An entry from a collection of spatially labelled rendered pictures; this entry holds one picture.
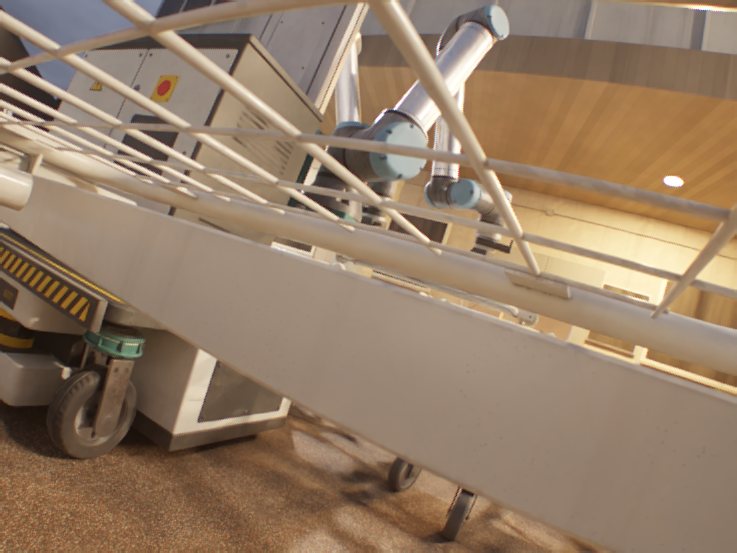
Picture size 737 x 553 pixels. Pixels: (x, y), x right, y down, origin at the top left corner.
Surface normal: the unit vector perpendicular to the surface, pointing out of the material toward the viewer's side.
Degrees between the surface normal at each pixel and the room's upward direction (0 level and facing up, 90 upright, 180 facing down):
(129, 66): 90
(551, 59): 90
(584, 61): 90
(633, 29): 90
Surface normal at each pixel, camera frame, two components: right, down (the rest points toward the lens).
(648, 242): -0.49, -0.20
